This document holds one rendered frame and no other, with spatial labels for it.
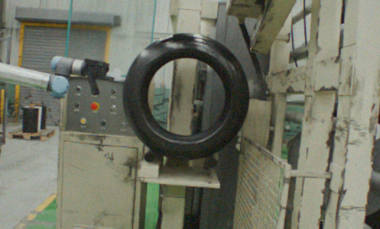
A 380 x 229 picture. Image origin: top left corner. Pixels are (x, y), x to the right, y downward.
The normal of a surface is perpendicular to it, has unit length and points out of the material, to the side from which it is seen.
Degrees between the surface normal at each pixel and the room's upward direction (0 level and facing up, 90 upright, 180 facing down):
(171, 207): 90
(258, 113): 90
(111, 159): 90
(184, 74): 90
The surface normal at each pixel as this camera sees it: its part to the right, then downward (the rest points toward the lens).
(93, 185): 0.00, 0.06
